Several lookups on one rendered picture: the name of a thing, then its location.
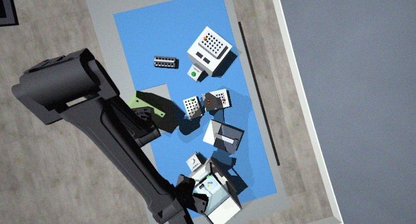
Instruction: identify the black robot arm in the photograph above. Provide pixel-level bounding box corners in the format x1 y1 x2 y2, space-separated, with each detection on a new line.
11 48 209 224

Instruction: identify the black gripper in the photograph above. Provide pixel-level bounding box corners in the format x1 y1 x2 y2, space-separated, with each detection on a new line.
175 174 196 194

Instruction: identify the blue bench mat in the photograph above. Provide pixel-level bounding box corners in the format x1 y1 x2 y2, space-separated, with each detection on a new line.
113 0 277 204

